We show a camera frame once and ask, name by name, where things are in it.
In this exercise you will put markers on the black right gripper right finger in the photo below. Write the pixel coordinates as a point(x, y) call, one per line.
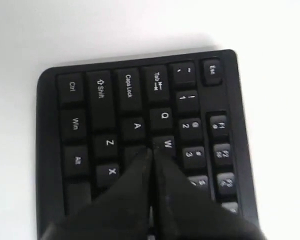
point(185, 212)

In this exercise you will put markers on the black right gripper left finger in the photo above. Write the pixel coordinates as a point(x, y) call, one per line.
point(121, 213)

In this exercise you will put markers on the black acer keyboard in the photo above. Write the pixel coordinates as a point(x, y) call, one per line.
point(92, 118)

